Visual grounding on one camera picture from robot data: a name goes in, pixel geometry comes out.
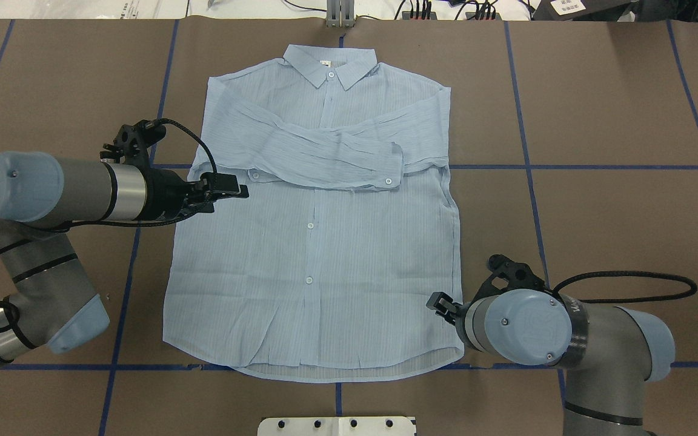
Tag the light blue button-up shirt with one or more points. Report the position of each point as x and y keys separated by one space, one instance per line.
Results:
x=323 y=273

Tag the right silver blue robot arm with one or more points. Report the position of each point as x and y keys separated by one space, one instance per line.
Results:
x=608 y=353

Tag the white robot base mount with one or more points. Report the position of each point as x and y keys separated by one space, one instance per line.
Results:
x=357 y=425

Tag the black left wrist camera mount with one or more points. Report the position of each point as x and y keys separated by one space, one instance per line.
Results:
x=132 y=143

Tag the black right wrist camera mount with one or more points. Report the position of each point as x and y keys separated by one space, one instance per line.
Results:
x=509 y=275

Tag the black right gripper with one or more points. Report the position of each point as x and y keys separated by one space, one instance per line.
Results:
x=442 y=303

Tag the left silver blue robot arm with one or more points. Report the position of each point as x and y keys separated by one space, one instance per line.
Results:
x=42 y=198

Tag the aluminium frame post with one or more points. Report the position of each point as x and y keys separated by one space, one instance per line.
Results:
x=340 y=13

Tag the black power strip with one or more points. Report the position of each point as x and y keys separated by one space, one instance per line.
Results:
x=415 y=10
x=479 y=11

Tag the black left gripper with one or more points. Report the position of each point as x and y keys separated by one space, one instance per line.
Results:
x=164 y=194

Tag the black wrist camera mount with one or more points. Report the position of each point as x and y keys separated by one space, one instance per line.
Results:
x=132 y=143
x=509 y=275

